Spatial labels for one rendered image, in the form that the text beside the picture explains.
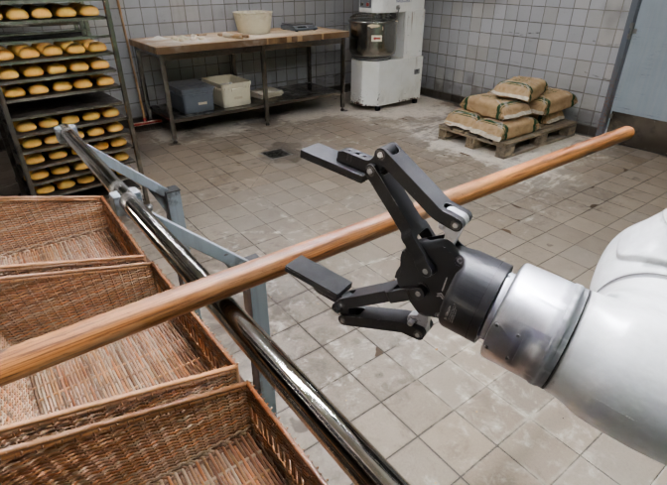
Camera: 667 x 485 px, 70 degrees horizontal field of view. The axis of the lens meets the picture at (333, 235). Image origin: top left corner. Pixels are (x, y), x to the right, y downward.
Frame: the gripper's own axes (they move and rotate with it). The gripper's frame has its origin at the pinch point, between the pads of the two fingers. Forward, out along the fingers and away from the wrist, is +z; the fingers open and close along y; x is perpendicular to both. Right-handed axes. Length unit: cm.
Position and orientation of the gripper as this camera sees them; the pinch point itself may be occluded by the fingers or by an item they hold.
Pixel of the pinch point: (309, 214)
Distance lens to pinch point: 49.4
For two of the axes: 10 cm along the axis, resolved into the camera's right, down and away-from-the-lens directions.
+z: -8.2, -4.1, 4.0
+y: -1.6, 8.4, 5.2
